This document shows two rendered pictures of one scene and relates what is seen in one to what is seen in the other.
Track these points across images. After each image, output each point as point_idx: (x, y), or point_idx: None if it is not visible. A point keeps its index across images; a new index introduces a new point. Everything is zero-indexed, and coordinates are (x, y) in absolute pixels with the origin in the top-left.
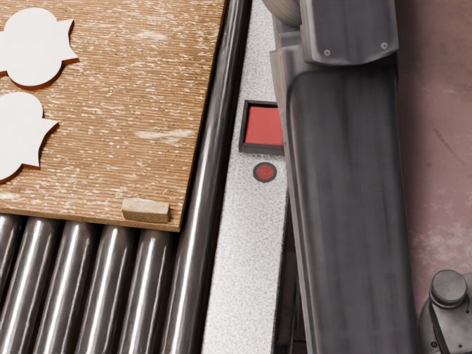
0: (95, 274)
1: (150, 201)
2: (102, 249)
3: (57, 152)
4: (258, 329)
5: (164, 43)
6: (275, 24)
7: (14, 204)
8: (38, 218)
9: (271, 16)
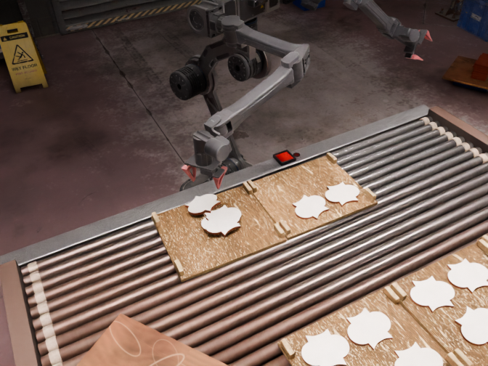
0: (352, 165)
1: (330, 155)
2: (346, 167)
3: (334, 184)
4: (333, 139)
5: (279, 184)
6: (355, 5)
7: (356, 182)
8: None
9: (246, 176)
